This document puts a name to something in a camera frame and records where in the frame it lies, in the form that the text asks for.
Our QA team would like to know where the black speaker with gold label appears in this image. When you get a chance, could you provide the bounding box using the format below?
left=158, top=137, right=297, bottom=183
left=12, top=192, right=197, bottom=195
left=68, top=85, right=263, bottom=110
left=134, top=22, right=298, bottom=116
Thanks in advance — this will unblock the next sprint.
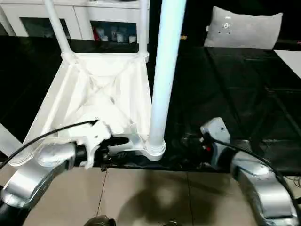
left=148, top=0, right=214, bottom=48

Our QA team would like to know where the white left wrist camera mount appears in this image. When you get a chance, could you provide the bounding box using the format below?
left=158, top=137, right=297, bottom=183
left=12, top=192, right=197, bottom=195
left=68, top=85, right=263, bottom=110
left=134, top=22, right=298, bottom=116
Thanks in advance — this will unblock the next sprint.
left=70, top=120, right=112, bottom=170

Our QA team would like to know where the white plastic table top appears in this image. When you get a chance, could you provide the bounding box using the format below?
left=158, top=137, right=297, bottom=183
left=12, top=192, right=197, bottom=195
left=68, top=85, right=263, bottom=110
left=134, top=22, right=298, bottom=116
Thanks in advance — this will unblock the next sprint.
left=8, top=52, right=166, bottom=167

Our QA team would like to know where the white sideboard with glass doors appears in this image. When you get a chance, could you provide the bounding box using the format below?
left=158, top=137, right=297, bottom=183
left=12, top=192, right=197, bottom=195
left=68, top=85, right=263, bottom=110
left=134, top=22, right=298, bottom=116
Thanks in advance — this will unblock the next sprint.
left=0, top=0, right=151, bottom=41

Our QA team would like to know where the white plastic table leg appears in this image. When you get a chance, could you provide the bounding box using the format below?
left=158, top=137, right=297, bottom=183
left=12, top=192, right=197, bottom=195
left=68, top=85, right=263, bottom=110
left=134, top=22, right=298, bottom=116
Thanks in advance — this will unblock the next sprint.
left=140, top=0, right=151, bottom=57
left=0, top=122, right=22, bottom=157
left=147, top=0, right=188, bottom=157
left=45, top=0, right=71, bottom=59

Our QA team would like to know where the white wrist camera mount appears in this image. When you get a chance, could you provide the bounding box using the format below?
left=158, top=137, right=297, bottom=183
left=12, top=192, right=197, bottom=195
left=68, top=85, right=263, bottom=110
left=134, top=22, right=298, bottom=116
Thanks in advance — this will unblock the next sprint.
left=200, top=117, right=232, bottom=168
left=70, top=120, right=112, bottom=170

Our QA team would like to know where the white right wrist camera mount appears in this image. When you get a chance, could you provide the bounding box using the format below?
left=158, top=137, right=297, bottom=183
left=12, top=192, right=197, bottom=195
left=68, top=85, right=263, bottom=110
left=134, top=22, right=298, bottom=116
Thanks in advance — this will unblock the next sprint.
left=200, top=117, right=232, bottom=168

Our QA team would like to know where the black work mat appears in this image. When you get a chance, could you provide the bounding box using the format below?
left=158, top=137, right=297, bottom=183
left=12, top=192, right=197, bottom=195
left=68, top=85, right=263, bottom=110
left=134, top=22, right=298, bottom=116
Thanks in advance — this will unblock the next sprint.
left=0, top=35, right=301, bottom=176

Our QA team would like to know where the grey cushion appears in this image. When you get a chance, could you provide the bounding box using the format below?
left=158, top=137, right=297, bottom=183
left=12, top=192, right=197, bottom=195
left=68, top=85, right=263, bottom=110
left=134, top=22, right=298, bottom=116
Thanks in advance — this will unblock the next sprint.
left=203, top=6, right=284, bottom=50

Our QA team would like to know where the white flat panel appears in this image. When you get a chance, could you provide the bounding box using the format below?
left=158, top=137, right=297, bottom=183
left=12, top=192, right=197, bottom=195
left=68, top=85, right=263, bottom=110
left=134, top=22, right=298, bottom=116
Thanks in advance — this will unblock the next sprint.
left=274, top=49, right=301, bottom=80

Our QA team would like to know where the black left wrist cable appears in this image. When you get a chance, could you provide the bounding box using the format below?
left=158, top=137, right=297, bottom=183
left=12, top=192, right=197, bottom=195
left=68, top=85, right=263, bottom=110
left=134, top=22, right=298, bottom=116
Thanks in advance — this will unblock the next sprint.
left=0, top=119, right=100, bottom=167

